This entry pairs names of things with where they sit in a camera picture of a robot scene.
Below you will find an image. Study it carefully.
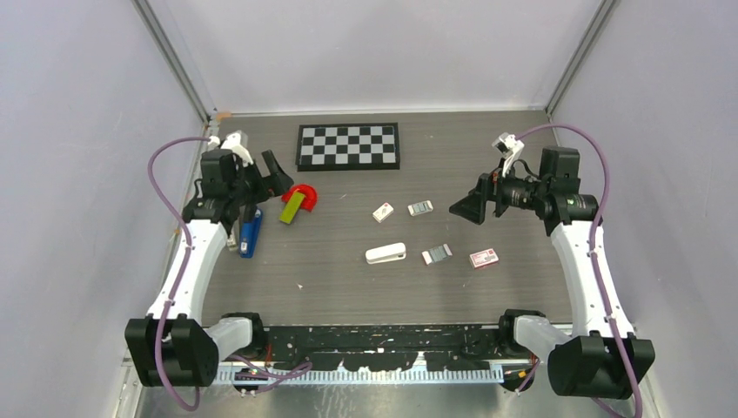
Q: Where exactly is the blue stapler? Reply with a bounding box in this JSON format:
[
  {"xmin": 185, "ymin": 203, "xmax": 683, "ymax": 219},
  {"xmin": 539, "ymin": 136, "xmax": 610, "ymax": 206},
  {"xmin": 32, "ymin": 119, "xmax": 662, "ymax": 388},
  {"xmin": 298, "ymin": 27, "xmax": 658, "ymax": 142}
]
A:
[{"xmin": 238, "ymin": 207, "xmax": 263, "ymax": 259}]

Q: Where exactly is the closed white staple box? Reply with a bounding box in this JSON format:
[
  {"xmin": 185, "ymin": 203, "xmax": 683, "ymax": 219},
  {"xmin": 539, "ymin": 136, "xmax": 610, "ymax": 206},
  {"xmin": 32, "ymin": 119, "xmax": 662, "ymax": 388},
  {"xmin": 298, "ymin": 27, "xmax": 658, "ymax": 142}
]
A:
[{"xmin": 372, "ymin": 202, "xmax": 394, "ymax": 223}]

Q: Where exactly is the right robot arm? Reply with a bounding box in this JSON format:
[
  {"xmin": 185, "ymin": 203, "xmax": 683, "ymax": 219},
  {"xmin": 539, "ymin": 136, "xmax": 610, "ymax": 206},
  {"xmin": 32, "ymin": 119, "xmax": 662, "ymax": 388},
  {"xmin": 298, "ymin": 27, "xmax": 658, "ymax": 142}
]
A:
[{"xmin": 449, "ymin": 146, "xmax": 655, "ymax": 400}]

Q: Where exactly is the checkerboard calibration board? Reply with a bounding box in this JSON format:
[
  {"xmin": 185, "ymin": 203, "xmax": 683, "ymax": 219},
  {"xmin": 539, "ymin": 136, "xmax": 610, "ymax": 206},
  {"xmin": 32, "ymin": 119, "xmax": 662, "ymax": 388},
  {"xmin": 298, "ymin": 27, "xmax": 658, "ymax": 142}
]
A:
[{"xmin": 295, "ymin": 123, "xmax": 401, "ymax": 172}]

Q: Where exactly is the black and white stapler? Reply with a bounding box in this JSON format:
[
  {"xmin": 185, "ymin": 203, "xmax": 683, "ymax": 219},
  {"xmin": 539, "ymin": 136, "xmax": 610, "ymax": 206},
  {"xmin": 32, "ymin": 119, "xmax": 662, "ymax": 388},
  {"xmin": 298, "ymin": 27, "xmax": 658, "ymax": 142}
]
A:
[{"xmin": 226, "ymin": 232, "xmax": 239, "ymax": 252}]

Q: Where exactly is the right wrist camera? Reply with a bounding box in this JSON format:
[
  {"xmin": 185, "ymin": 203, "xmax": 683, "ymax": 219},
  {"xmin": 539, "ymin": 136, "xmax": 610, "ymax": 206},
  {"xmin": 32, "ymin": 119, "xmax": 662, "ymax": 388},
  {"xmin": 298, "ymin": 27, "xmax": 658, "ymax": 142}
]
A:
[{"xmin": 492, "ymin": 132, "xmax": 525, "ymax": 177}]

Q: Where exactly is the staple box tray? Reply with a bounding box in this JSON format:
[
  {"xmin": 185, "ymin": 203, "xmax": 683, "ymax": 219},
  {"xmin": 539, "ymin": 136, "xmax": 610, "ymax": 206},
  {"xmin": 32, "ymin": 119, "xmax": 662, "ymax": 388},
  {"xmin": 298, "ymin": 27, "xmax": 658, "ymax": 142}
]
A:
[{"xmin": 407, "ymin": 199, "xmax": 433, "ymax": 217}]

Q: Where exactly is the red arch toy block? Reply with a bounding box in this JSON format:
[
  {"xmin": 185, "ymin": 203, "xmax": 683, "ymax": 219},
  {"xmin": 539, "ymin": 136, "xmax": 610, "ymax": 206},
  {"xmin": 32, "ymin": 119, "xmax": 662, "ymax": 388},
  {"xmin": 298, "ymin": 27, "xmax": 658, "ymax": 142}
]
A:
[{"xmin": 281, "ymin": 184, "xmax": 319, "ymax": 212}]

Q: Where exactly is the red white staple box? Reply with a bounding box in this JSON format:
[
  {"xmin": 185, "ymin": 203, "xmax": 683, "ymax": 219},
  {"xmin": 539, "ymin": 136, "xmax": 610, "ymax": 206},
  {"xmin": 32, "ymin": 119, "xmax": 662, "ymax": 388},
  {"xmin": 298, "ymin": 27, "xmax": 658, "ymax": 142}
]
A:
[{"xmin": 469, "ymin": 248, "xmax": 500, "ymax": 269}]

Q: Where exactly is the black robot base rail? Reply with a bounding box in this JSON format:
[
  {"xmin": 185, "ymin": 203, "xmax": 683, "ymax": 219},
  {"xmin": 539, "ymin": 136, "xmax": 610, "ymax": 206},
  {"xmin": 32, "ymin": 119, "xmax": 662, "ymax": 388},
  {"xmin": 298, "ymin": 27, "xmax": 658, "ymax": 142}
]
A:
[{"xmin": 231, "ymin": 324, "xmax": 533, "ymax": 372}]

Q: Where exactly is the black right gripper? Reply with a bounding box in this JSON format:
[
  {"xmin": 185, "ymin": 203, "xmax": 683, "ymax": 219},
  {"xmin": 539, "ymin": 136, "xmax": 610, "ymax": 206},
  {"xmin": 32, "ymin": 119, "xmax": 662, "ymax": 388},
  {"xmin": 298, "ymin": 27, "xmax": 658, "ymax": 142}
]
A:
[{"xmin": 450, "ymin": 156, "xmax": 548, "ymax": 224}]

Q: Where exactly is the green lego brick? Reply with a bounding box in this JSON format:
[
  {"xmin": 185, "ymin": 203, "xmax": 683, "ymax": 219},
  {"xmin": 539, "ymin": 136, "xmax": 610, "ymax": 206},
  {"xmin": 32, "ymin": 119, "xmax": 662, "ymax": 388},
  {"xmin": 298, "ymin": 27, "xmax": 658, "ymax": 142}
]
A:
[{"xmin": 279, "ymin": 192, "xmax": 305, "ymax": 225}]

